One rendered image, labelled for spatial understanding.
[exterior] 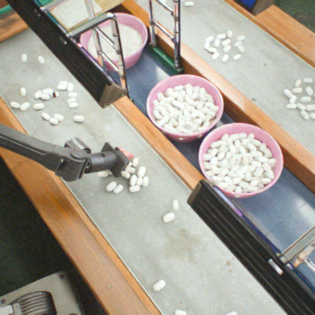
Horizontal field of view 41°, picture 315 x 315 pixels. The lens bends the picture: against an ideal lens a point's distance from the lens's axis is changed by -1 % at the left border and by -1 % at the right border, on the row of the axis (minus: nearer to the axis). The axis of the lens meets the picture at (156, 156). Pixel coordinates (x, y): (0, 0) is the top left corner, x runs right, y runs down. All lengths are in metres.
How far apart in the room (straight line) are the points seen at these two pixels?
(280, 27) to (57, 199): 1.07
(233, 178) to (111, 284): 0.50
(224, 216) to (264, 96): 0.74
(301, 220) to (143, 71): 0.83
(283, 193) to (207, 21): 0.78
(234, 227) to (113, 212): 0.51
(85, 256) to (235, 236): 0.51
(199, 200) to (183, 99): 0.66
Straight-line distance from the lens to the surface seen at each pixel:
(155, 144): 1.40
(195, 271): 1.25
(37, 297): 1.25
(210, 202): 0.94
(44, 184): 1.39
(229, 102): 1.53
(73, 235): 1.30
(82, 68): 1.20
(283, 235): 1.39
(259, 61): 1.69
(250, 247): 0.91
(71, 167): 1.19
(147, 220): 1.31
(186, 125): 1.48
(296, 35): 1.78
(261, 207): 1.42
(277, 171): 1.40
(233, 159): 1.41
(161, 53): 1.73
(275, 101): 1.57
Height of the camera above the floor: 1.94
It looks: 59 degrees down
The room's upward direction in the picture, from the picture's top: 6 degrees counter-clockwise
